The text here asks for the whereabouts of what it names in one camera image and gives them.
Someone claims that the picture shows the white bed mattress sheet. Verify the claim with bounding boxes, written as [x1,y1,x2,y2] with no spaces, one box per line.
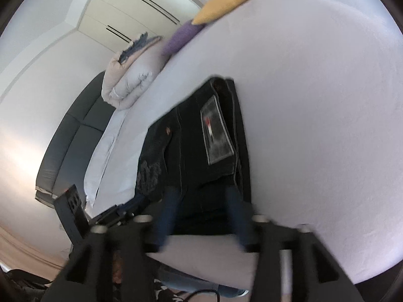
[86,0,402,283]

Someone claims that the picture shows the yellow pillow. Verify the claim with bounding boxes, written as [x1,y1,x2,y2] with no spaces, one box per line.
[192,0,247,25]

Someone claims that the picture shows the black jeans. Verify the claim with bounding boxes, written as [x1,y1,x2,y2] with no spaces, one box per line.
[135,77,251,236]

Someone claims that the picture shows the cream wardrobe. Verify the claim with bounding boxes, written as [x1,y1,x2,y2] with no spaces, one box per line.
[78,0,203,52]

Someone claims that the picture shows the dark green headboard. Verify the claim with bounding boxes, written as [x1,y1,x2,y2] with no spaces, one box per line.
[36,72,115,208]

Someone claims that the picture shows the folded beige grey duvet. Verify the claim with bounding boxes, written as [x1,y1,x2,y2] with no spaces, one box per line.
[101,32,167,110]

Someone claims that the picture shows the purple pillow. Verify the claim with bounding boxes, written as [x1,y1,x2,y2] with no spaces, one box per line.
[162,20,205,56]

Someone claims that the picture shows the white flat pillow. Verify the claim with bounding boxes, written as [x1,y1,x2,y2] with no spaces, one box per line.
[83,110,128,207]

